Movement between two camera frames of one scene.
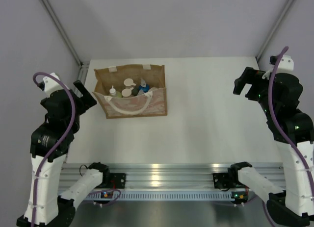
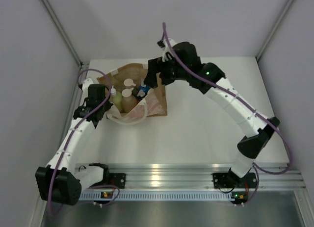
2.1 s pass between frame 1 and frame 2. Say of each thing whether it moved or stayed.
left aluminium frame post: stayed
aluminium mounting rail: stayed
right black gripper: moved
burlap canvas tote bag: moved
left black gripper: moved
